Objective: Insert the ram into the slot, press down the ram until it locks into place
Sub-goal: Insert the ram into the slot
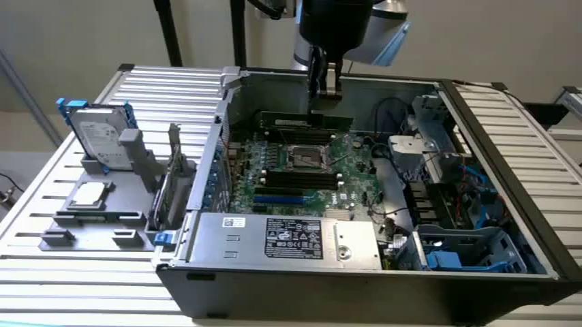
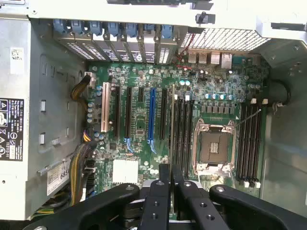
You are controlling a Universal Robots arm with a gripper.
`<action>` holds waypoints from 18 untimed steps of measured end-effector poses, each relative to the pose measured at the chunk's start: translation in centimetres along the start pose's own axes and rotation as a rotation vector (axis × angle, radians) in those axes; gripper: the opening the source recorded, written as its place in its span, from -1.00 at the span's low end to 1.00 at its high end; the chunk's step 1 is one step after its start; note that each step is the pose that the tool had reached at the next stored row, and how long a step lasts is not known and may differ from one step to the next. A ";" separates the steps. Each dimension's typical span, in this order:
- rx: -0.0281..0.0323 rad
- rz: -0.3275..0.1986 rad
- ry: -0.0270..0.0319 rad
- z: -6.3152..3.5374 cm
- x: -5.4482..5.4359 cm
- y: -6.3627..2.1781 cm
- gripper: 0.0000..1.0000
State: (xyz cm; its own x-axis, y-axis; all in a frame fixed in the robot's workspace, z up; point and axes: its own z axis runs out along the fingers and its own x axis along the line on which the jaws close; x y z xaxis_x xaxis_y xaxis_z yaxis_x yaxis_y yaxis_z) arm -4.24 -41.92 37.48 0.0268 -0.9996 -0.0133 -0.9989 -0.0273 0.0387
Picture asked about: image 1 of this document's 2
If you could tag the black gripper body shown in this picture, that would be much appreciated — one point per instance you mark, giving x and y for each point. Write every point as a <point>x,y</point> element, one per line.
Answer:
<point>334,24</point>

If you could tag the black RAM stick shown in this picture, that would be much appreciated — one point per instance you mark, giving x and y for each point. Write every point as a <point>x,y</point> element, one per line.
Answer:
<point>303,121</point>

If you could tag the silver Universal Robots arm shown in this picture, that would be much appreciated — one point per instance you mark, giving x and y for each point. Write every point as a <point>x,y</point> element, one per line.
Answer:
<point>386,30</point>

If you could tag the black RAM slots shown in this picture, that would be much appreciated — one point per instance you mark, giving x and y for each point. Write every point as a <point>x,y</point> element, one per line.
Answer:
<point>306,135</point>
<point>302,179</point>

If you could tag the CPU socket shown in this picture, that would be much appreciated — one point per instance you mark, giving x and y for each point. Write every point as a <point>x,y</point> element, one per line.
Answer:
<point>303,156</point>

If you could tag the black tripod leg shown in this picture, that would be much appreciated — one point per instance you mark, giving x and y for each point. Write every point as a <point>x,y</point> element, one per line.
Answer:
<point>238,30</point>
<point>168,30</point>

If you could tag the grey metal drive cage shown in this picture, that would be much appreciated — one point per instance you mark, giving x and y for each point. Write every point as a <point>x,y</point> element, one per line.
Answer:
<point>431,136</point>

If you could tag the green motherboard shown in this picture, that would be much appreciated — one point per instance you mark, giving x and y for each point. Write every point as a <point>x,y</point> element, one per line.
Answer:
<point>304,177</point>

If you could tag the open black PC case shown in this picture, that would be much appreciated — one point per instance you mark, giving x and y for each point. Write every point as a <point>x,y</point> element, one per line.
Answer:
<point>363,204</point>

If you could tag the graphics card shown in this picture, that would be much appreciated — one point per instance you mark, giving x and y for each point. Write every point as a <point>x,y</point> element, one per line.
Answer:
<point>168,177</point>

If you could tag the blue disk carrier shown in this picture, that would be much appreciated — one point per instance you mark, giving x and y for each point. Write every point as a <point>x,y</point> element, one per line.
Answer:
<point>127,119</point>

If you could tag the silver power supply unit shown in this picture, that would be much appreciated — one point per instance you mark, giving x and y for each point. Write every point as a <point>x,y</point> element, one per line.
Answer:
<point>282,240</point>

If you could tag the black box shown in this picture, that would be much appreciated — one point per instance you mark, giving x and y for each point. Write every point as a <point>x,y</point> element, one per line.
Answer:
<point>543,114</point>

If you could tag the silver hard disk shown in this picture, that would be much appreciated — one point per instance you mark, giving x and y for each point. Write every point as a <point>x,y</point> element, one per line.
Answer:
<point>100,143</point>

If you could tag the grey parts rack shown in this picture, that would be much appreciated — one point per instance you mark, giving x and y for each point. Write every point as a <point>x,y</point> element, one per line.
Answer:
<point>123,201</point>

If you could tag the blue plastic disk bay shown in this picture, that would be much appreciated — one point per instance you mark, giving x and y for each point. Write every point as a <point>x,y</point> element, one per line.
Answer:
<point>463,248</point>

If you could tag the silver CPU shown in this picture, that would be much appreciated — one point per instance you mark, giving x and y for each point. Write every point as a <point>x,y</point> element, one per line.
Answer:
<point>88,195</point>

